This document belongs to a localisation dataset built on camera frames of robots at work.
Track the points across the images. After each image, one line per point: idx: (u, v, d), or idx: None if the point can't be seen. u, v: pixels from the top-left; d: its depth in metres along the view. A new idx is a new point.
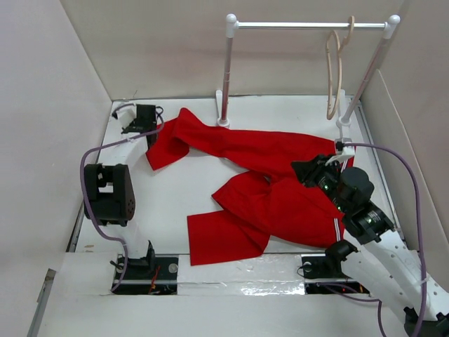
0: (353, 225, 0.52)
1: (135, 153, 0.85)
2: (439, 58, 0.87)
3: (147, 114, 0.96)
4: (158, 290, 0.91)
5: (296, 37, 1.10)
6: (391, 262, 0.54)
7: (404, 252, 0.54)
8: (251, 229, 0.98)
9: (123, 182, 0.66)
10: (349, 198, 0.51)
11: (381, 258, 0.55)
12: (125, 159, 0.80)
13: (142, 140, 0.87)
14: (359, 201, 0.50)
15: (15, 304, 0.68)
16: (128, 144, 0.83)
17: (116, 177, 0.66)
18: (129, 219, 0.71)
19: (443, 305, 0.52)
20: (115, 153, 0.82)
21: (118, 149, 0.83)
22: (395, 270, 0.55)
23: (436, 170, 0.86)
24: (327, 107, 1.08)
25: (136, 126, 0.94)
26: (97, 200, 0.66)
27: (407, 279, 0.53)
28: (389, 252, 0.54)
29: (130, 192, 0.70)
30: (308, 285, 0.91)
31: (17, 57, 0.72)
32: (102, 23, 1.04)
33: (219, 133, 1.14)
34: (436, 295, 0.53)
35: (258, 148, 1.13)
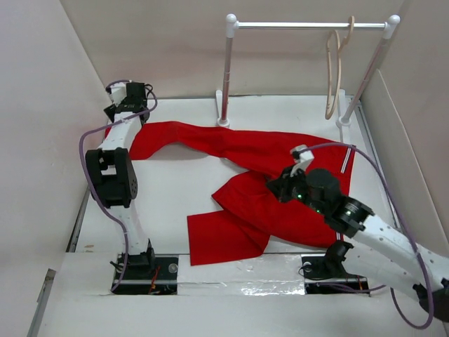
0: (338, 224, 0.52)
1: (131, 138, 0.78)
2: (439, 58, 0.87)
3: (138, 90, 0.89)
4: (158, 290, 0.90)
5: (296, 37, 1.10)
6: (382, 246, 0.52)
7: (389, 232, 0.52)
8: (251, 229, 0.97)
9: (125, 165, 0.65)
10: (320, 199, 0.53)
11: (372, 245, 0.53)
12: (123, 140, 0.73)
13: (136, 123, 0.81)
14: (329, 196, 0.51)
15: (15, 304, 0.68)
16: (123, 124, 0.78)
17: (118, 161, 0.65)
18: (134, 197, 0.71)
19: (442, 270, 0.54)
20: (110, 137, 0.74)
21: (111, 133, 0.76)
22: (388, 251, 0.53)
23: (436, 170, 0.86)
24: (327, 107, 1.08)
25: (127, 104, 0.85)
26: (103, 183, 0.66)
27: (402, 256, 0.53)
28: (376, 236, 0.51)
29: (132, 173, 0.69)
30: (308, 285, 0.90)
31: (17, 57, 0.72)
32: (102, 24, 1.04)
33: (219, 133, 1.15)
34: (434, 262, 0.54)
35: (257, 148, 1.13)
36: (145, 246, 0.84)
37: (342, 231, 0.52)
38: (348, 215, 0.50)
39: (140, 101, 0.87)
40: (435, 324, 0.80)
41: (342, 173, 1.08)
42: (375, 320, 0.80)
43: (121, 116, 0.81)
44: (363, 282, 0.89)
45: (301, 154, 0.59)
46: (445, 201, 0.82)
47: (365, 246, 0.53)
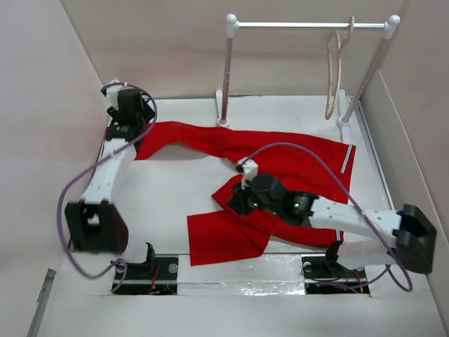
0: (292, 217, 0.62)
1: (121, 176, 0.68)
2: (438, 58, 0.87)
3: (132, 105, 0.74)
4: (158, 290, 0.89)
5: (296, 38, 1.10)
6: (334, 222, 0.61)
7: (336, 208, 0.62)
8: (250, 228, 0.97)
9: (111, 222, 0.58)
10: (269, 201, 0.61)
11: (327, 225, 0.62)
12: (111, 187, 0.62)
13: (128, 154, 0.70)
14: (276, 197, 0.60)
15: (15, 304, 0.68)
16: (113, 162, 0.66)
17: (104, 215, 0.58)
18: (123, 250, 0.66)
19: (391, 224, 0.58)
20: (96, 180, 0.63)
21: (98, 174, 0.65)
22: (342, 225, 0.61)
23: (436, 170, 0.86)
24: (327, 107, 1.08)
25: (121, 126, 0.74)
26: (87, 239, 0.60)
27: (352, 223, 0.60)
28: (325, 215, 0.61)
29: (121, 225, 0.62)
30: (308, 285, 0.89)
31: (17, 56, 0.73)
32: (102, 24, 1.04)
33: (219, 133, 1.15)
34: (381, 219, 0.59)
35: (257, 149, 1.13)
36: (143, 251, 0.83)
37: (296, 222, 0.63)
38: (296, 208, 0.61)
39: (137, 121, 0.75)
40: (436, 324, 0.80)
41: (342, 173, 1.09)
42: (375, 320, 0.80)
43: (111, 147, 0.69)
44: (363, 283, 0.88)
45: (243, 166, 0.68)
46: (445, 201, 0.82)
47: (324, 227, 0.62)
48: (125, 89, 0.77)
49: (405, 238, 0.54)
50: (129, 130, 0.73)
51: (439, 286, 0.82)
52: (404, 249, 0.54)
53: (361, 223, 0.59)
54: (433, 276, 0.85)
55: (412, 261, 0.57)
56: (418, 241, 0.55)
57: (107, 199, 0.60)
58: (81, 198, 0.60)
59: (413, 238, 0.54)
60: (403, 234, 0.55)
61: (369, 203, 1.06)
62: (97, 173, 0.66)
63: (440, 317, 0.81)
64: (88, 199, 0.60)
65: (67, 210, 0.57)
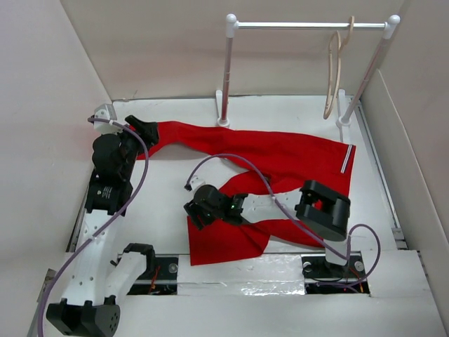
0: (236, 217, 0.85)
1: (106, 258, 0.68)
2: (438, 58, 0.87)
3: (110, 165, 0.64)
4: (158, 289, 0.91)
5: (296, 38, 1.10)
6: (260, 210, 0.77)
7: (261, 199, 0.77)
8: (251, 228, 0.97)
9: (97, 324, 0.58)
10: (212, 208, 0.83)
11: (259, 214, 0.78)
12: (95, 281, 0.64)
13: (111, 228, 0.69)
14: (217, 202, 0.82)
15: (15, 304, 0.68)
16: (94, 246, 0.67)
17: (86, 321, 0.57)
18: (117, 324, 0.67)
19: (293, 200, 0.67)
20: (78, 274, 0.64)
21: (81, 263, 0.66)
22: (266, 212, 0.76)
23: (435, 170, 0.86)
24: (326, 107, 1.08)
25: (102, 190, 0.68)
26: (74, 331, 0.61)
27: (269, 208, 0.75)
28: (250, 207, 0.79)
29: (108, 314, 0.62)
30: (308, 286, 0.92)
31: (17, 57, 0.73)
32: (102, 24, 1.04)
33: (219, 133, 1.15)
34: (288, 199, 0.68)
35: (257, 149, 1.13)
36: (139, 255, 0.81)
37: (238, 220, 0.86)
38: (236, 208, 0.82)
39: (120, 183, 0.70)
40: (436, 324, 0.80)
41: (342, 174, 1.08)
42: (375, 320, 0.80)
43: (92, 223, 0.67)
44: (363, 283, 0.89)
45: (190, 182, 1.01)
46: (445, 201, 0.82)
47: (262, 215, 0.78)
48: (100, 144, 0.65)
49: (306, 210, 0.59)
50: (111, 196, 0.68)
51: (438, 286, 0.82)
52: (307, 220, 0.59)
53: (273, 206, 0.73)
54: (433, 276, 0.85)
55: (323, 231, 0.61)
56: (318, 211, 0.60)
57: (90, 300, 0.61)
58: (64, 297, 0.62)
59: (311, 208, 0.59)
60: (303, 207, 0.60)
61: (369, 203, 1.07)
62: (79, 260, 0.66)
63: (440, 317, 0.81)
64: (70, 298, 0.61)
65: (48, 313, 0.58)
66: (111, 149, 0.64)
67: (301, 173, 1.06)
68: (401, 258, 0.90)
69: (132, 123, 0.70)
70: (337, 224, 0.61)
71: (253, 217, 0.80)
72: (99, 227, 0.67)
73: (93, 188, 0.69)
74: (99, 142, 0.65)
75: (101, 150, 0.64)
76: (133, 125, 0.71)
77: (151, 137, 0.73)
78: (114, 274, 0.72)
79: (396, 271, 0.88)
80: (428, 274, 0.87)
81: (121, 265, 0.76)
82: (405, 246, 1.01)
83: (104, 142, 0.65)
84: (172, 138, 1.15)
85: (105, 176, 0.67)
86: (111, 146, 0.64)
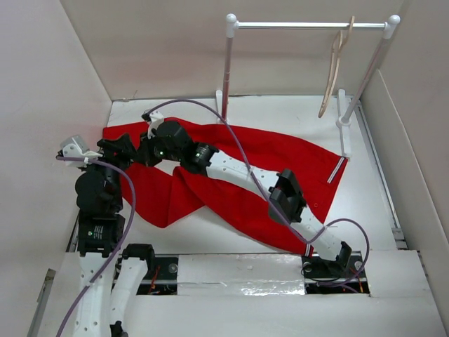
0: (193, 166, 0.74)
1: (107, 295, 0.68)
2: (439, 58, 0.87)
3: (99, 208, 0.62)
4: (158, 289, 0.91)
5: (296, 38, 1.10)
6: (225, 175, 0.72)
7: (230, 163, 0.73)
8: (194, 180, 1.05)
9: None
10: (173, 147, 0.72)
11: (221, 176, 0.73)
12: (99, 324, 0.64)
13: (108, 269, 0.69)
14: (180, 144, 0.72)
15: (14, 305, 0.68)
16: (93, 291, 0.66)
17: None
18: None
19: (269, 180, 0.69)
20: (81, 320, 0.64)
21: (82, 309, 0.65)
22: (232, 178, 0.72)
23: (436, 170, 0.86)
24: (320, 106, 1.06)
25: (95, 230, 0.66)
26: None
27: (238, 177, 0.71)
28: (219, 166, 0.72)
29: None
30: (309, 285, 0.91)
31: (17, 57, 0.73)
32: (101, 24, 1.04)
33: (212, 126, 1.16)
34: (264, 177, 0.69)
35: (247, 144, 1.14)
36: (138, 259, 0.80)
37: (196, 170, 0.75)
38: (199, 156, 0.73)
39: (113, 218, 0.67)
40: (436, 324, 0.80)
41: (329, 183, 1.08)
42: (375, 321, 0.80)
43: (88, 267, 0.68)
44: (363, 283, 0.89)
45: (150, 116, 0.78)
46: (445, 201, 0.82)
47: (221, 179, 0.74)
48: (84, 187, 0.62)
49: (277, 193, 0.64)
50: (104, 236, 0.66)
51: (438, 286, 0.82)
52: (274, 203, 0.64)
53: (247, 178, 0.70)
54: (433, 276, 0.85)
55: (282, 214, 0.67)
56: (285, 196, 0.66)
57: None
58: None
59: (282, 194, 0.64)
60: (275, 190, 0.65)
61: (369, 203, 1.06)
62: (80, 306, 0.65)
63: (440, 317, 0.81)
64: None
65: None
66: (97, 192, 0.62)
67: None
68: (401, 258, 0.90)
69: (106, 146, 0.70)
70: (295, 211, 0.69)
71: (215, 175, 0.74)
72: (95, 272, 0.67)
73: (84, 228, 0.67)
74: (80, 182, 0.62)
75: (85, 193, 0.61)
76: (107, 147, 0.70)
77: (128, 153, 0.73)
78: (115, 296, 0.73)
79: (396, 271, 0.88)
80: (428, 274, 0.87)
81: (121, 279, 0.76)
82: (405, 246, 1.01)
83: (88, 185, 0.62)
84: None
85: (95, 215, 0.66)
86: (96, 187, 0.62)
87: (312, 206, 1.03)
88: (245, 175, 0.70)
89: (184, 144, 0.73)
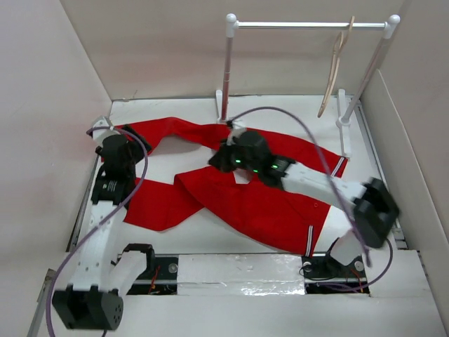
0: (270, 178, 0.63)
1: (111, 246, 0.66)
2: (439, 57, 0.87)
3: (118, 160, 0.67)
4: (158, 289, 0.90)
5: (297, 38, 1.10)
6: (302, 186, 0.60)
7: (308, 173, 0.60)
8: (192, 181, 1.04)
9: (103, 308, 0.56)
10: (252, 159, 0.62)
11: (297, 188, 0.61)
12: (100, 267, 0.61)
13: (117, 217, 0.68)
14: (260, 154, 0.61)
15: (14, 304, 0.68)
16: (99, 234, 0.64)
17: (92, 306, 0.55)
18: (121, 316, 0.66)
19: (353, 192, 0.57)
20: (83, 261, 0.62)
21: (85, 250, 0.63)
22: (309, 191, 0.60)
23: (436, 170, 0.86)
24: (320, 107, 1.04)
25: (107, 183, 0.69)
26: (78, 320, 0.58)
27: (319, 189, 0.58)
28: (295, 175, 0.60)
29: (113, 302, 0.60)
30: (308, 285, 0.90)
31: (17, 57, 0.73)
32: (101, 24, 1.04)
33: (212, 126, 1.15)
34: (346, 188, 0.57)
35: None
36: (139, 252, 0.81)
37: (273, 183, 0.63)
38: (276, 169, 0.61)
39: (125, 178, 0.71)
40: (436, 324, 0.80)
41: None
42: (375, 321, 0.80)
43: (97, 213, 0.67)
44: (363, 283, 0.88)
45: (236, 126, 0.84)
46: (445, 201, 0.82)
47: (298, 191, 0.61)
48: (111, 139, 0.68)
49: (363, 206, 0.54)
50: (116, 189, 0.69)
51: (438, 286, 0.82)
52: (362, 217, 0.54)
53: (326, 189, 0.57)
54: (433, 276, 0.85)
55: (369, 232, 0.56)
56: (374, 210, 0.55)
57: (96, 285, 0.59)
58: (69, 283, 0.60)
59: (370, 206, 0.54)
60: (363, 202, 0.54)
61: None
62: (84, 248, 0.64)
63: (440, 317, 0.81)
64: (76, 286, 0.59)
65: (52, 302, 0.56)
66: (120, 144, 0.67)
67: None
68: (401, 258, 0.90)
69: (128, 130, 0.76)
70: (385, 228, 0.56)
71: (291, 185, 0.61)
72: (104, 217, 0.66)
73: (99, 184, 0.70)
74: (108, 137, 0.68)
75: (110, 144, 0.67)
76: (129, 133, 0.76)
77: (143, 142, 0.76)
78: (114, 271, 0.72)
79: (396, 271, 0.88)
80: (428, 274, 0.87)
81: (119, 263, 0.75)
82: (405, 246, 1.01)
83: (113, 140, 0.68)
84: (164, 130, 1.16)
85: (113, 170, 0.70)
86: (120, 141, 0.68)
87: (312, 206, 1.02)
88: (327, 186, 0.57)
89: (262, 156, 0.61)
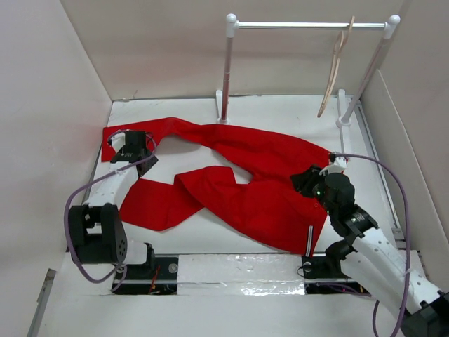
0: (344, 227, 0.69)
1: (124, 189, 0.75)
2: (439, 58, 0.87)
3: (137, 138, 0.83)
4: (158, 290, 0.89)
5: (297, 38, 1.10)
6: (374, 255, 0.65)
7: (386, 247, 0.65)
8: (193, 181, 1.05)
9: (114, 222, 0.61)
10: (333, 201, 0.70)
11: (368, 253, 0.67)
12: (114, 194, 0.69)
13: (131, 173, 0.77)
14: (343, 201, 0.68)
15: (14, 305, 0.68)
16: (117, 176, 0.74)
17: (105, 219, 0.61)
18: (123, 255, 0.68)
19: (426, 295, 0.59)
20: (100, 189, 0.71)
21: (104, 184, 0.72)
22: (380, 263, 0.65)
23: (436, 170, 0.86)
24: (320, 108, 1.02)
25: (124, 154, 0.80)
26: (88, 246, 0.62)
27: (391, 270, 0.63)
28: (372, 245, 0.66)
29: (121, 232, 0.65)
30: (308, 285, 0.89)
31: (17, 57, 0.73)
32: (101, 24, 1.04)
33: (212, 126, 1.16)
34: (419, 285, 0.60)
35: (247, 144, 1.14)
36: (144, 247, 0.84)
37: (344, 233, 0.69)
38: (353, 222, 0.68)
39: (139, 153, 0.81)
40: None
41: None
42: (375, 321, 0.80)
43: (115, 166, 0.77)
44: None
45: (336, 159, 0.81)
46: (445, 201, 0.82)
47: (366, 254, 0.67)
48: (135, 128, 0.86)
49: (429, 314, 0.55)
50: (132, 158, 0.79)
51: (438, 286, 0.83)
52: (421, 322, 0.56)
53: (399, 278, 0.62)
54: (433, 276, 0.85)
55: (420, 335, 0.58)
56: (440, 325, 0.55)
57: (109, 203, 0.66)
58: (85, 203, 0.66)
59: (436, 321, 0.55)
60: (428, 310, 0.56)
61: (369, 204, 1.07)
62: (102, 184, 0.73)
63: None
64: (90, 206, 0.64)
65: (70, 215, 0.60)
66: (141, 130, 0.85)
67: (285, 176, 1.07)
68: None
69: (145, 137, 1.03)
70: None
71: (363, 247, 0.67)
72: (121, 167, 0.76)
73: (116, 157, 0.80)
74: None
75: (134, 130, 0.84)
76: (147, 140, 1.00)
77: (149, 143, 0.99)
78: None
79: None
80: (428, 274, 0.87)
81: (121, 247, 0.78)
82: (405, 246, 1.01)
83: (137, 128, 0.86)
84: (164, 130, 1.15)
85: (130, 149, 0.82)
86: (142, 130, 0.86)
87: (313, 206, 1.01)
88: (398, 273, 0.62)
89: (344, 203, 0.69)
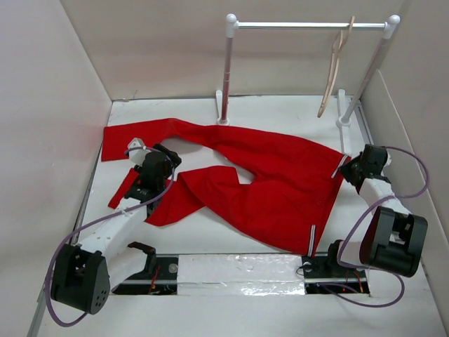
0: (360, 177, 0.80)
1: (125, 231, 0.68)
2: (438, 58, 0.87)
3: (153, 171, 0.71)
4: (158, 289, 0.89)
5: (297, 38, 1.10)
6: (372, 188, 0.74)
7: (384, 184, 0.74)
8: (195, 180, 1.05)
9: (95, 276, 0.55)
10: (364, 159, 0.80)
11: (367, 187, 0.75)
12: (110, 240, 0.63)
13: (140, 213, 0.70)
14: (371, 160, 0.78)
15: (15, 305, 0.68)
16: (121, 217, 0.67)
17: (88, 266, 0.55)
18: (103, 302, 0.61)
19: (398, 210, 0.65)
20: (99, 232, 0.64)
21: (104, 226, 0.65)
22: (372, 193, 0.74)
23: (435, 170, 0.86)
24: (320, 107, 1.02)
25: (141, 188, 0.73)
26: (66, 287, 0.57)
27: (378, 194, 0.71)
28: (372, 182, 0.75)
29: (103, 283, 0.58)
30: (308, 285, 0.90)
31: (16, 57, 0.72)
32: (100, 24, 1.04)
33: (213, 128, 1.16)
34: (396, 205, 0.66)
35: (248, 144, 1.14)
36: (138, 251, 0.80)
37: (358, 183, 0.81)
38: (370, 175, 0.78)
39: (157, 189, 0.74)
40: (434, 323, 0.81)
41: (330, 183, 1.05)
42: (374, 320, 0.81)
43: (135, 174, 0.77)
44: (363, 283, 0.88)
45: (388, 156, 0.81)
46: (444, 201, 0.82)
47: (367, 189, 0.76)
48: (151, 155, 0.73)
49: (390, 213, 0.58)
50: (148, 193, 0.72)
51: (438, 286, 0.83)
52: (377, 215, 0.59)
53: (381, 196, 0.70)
54: (433, 276, 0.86)
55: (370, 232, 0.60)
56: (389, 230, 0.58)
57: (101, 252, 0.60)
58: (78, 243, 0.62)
59: (389, 221, 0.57)
60: (389, 212, 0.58)
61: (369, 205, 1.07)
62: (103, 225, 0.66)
63: (440, 316, 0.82)
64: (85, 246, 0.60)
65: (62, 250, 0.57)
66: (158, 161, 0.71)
67: (288, 175, 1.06)
68: None
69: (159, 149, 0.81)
70: (383, 242, 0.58)
71: (366, 187, 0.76)
72: (130, 207, 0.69)
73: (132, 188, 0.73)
74: (149, 154, 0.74)
75: (149, 160, 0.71)
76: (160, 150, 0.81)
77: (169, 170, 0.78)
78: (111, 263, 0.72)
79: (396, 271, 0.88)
80: (428, 274, 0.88)
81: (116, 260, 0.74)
82: None
83: (153, 156, 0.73)
84: (165, 131, 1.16)
85: (146, 179, 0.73)
86: (159, 158, 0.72)
87: (314, 205, 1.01)
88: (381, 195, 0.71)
89: (372, 163, 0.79)
